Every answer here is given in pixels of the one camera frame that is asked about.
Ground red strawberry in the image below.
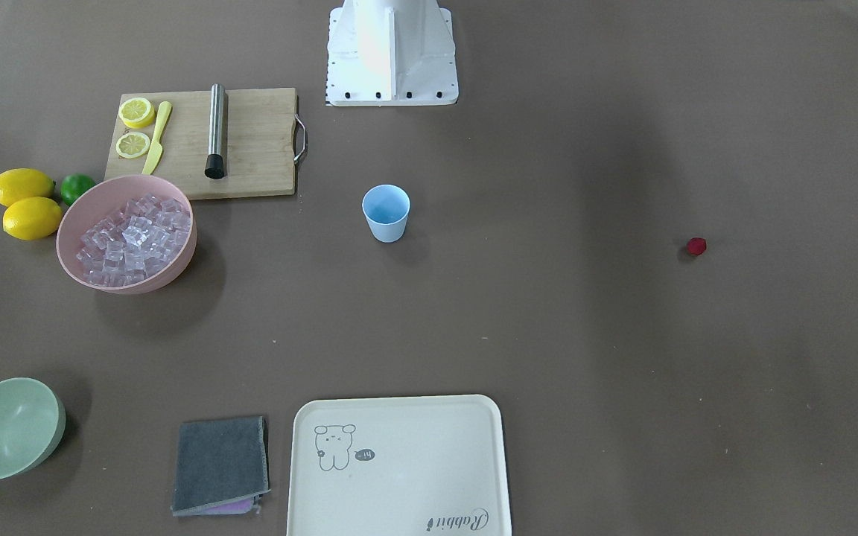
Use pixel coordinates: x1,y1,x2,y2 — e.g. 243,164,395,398
685,237,708,257

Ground clear ice cubes pile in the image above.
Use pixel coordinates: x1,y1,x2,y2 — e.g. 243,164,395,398
75,194,193,288

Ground light blue cup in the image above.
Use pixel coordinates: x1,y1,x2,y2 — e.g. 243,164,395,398
361,185,411,243

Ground cream rabbit tray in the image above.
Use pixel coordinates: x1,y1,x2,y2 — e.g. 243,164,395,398
286,394,513,535

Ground steel muddler black tip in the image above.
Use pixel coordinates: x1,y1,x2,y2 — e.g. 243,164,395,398
204,83,227,180

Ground grey folded cloth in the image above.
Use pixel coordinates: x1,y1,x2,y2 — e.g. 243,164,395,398
171,416,270,517

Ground yellow plastic knife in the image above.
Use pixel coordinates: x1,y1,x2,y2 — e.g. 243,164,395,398
141,101,173,174

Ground bamboo cutting board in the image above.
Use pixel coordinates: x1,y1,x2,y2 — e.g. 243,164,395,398
142,88,299,201

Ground pink bowl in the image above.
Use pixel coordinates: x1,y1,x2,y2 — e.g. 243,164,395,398
57,174,197,294

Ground lower lemon slice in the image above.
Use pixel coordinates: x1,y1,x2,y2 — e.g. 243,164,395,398
115,132,152,159

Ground lemon slice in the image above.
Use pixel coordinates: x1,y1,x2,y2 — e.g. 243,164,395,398
115,132,152,159
117,96,156,130

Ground upper lemon slice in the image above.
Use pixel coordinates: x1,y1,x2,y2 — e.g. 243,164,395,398
117,96,156,130

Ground green lime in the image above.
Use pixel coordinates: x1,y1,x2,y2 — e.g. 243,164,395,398
59,173,97,206

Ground lower whole lemon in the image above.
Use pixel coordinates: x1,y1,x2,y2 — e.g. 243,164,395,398
2,197,64,240

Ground whole lemon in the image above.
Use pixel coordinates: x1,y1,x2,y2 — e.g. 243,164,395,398
0,167,57,207
2,197,64,240

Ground upper whole lemon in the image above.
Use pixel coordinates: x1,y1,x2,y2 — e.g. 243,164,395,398
0,167,57,207

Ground green bowl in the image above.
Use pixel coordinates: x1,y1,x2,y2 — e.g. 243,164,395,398
0,377,67,479

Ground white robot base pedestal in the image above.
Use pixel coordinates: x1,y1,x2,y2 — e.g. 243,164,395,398
325,1,460,106

